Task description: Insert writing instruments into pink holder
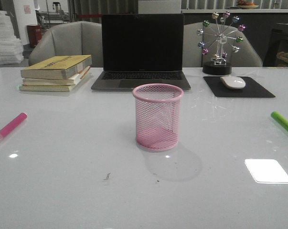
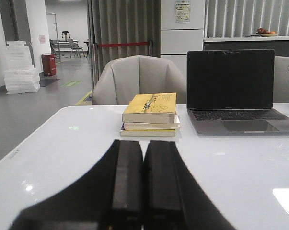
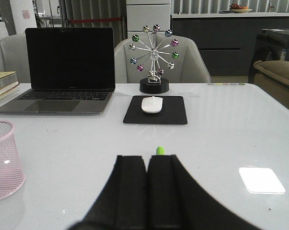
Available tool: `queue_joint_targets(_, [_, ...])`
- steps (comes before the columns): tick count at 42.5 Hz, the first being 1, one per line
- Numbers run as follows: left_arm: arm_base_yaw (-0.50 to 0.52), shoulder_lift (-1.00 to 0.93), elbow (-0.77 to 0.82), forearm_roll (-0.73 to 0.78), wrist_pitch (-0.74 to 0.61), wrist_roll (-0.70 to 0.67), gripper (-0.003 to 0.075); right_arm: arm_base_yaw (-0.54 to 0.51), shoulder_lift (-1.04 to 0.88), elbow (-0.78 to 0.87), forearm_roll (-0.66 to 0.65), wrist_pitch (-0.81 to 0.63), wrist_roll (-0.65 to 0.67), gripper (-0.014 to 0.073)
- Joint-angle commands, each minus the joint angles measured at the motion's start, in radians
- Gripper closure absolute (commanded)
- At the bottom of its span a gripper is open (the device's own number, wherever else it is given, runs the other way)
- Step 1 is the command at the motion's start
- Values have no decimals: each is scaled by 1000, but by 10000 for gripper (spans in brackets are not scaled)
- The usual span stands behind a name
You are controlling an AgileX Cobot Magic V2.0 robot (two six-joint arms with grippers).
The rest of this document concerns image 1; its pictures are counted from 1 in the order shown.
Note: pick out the pink mesh pen holder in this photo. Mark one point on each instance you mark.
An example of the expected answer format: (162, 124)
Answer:
(157, 115)

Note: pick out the grey armchair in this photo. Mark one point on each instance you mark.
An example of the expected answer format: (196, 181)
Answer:
(75, 38)
(199, 49)

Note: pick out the grey laptop black screen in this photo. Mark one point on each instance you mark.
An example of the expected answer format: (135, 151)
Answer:
(140, 49)

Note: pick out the black mouse pad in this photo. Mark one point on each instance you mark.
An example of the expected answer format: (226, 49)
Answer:
(252, 88)

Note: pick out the grey right armchair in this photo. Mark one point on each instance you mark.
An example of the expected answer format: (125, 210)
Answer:
(199, 49)

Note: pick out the pink marker pen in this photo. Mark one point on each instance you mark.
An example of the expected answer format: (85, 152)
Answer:
(14, 123)

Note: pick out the green marker pen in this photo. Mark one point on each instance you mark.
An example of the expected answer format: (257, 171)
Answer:
(280, 119)

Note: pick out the red bin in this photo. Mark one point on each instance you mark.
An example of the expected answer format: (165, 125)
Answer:
(34, 34)

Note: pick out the top yellow book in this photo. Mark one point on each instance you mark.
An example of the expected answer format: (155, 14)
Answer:
(57, 67)

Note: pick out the bottom pale book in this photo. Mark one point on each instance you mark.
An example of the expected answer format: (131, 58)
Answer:
(48, 88)

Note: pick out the white computer mouse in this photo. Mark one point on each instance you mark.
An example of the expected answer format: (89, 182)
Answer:
(233, 82)

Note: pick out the fruit bowl on counter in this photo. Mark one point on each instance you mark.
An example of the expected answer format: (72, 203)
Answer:
(244, 4)

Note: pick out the white foam sheet stack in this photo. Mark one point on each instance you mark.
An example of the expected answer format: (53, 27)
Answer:
(11, 48)

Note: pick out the middle white book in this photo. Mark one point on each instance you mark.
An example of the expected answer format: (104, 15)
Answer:
(73, 80)

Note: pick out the ferris wheel desk ornament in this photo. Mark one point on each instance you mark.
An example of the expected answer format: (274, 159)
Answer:
(217, 37)

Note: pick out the grey left armchair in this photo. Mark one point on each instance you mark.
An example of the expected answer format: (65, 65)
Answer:
(75, 38)

